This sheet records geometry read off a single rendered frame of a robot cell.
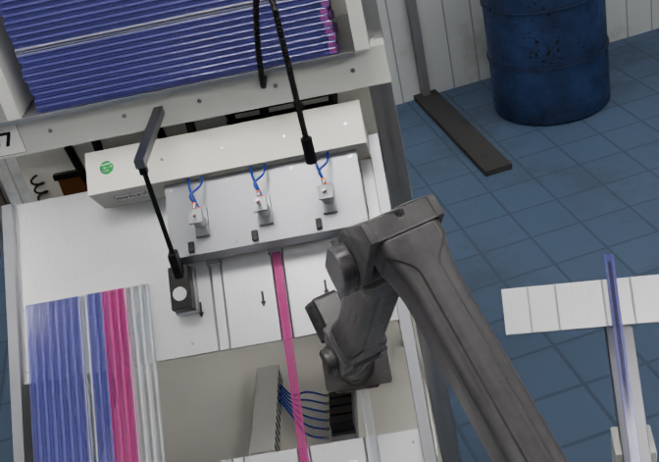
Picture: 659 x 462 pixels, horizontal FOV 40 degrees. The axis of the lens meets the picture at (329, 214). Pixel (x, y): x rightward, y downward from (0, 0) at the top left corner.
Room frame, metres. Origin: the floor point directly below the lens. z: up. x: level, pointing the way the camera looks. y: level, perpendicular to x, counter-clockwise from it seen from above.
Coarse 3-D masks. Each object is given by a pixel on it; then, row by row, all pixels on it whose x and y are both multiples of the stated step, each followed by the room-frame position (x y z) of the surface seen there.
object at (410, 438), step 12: (396, 432) 1.11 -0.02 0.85; (408, 432) 1.10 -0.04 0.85; (324, 444) 1.12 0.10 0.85; (336, 444) 1.11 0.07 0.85; (348, 444) 1.11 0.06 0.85; (360, 444) 1.10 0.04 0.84; (384, 444) 1.10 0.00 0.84; (396, 444) 1.09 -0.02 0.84; (408, 444) 1.09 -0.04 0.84; (420, 444) 1.08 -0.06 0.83; (252, 456) 1.13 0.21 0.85; (264, 456) 1.13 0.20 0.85; (276, 456) 1.12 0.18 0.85; (288, 456) 1.12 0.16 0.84; (312, 456) 1.11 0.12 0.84; (324, 456) 1.10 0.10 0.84; (336, 456) 1.10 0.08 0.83; (348, 456) 1.10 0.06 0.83; (360, 456) 1.09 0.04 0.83; (384, 456) 1.08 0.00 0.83; (396, 456) 1.08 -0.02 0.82; (408, 456) 1.08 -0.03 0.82; (420, 456) 1.07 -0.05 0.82
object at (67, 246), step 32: (32, 224) 1.50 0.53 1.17; (64, 224) 1.49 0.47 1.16; (96, 224) 1.47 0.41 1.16; (128, 224) 1.46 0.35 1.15; (32, 256) 1.46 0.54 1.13; (64, 256) 1.45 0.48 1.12; (96, 256) 1.43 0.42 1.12; (128, 256) 1.42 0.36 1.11; (160, 256) 1.40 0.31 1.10; (256, 256) 1.36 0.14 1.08; (288, 256) 1.35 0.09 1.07; (320, 256) 1.34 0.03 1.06; (32, 288) 1.42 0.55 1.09; (64, 288) 1.40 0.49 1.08; (96, 288) 1.39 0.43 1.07; (160, 288) 1.36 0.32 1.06; (224, 288) 1.33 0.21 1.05; (256, 288) 1.32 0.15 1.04; (288, 288) 1.31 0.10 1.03; (320, 288) 1.30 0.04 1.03; (160, 320) 1.32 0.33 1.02; (192, 320) 1.31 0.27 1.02; (224, 320) 1.30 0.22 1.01; (256, 320) 1.29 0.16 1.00; (160, 352) 1.28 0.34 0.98; (192, 352) 1.27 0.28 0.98
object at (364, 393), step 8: (360, 392) 1.14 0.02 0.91; (368, 392) 1.14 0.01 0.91; (368, 400) 1.13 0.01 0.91; (368, 408) 1.12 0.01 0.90; (368, 416) 1.12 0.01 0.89; (368, 424) 1.11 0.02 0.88; (368, 432) 1.10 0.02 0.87; (368, 440) 1.09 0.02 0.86; (376, 440) 1.08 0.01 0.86; (376, 448) 1.08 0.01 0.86; (376, 456) 1.07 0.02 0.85
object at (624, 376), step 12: (612, 264) 1.11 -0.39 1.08; (612, 276) 1.10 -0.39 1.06; (612, 288) 1.08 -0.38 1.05; (612, 300) 1.07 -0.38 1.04; (612, 312) 1.06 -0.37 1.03; (612, 324) 1.05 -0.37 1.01; (624, 336) 1.03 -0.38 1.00; (624, 348) 1.02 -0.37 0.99; (624, 360) 1.01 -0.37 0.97; (624, 372) 1.00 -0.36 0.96; (624, 384) 0.99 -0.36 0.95; (624, 396) 0.98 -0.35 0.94; (624, 408) 0.97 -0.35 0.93; (636, 444) 0.93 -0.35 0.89; (636, 456) 0.92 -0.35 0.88
